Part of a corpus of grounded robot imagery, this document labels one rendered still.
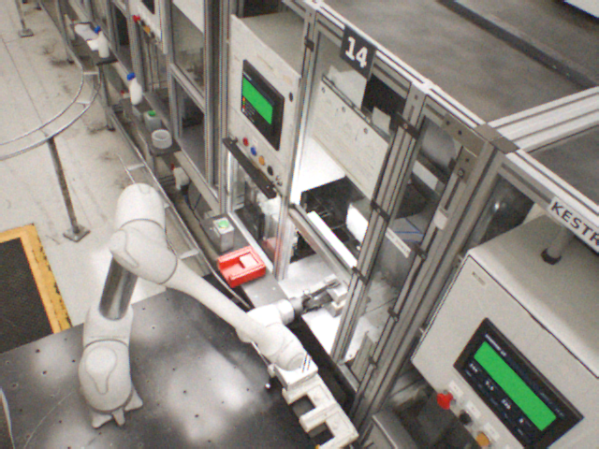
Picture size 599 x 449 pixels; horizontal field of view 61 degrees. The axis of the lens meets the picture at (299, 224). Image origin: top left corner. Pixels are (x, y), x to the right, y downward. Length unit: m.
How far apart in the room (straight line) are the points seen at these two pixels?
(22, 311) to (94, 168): 1.27
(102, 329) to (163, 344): 0.33
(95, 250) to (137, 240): 2.04
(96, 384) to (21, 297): 1.53
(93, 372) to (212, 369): 0.49
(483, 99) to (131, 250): 0.95
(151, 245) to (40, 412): 0.91
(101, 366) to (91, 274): 1.54
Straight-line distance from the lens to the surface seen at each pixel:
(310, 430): 1.89
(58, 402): 2.17
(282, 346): 1.69
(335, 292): 1.95
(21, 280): 3.43
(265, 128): 1.69
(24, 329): 3.21
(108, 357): 1.89
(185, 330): 2.23
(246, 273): 2.04
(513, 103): 1.23
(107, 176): 3.99
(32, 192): 3.98
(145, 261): 1.46
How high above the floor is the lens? 2.56
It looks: 45 degrees down
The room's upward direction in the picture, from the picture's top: 9 degrees clockwise
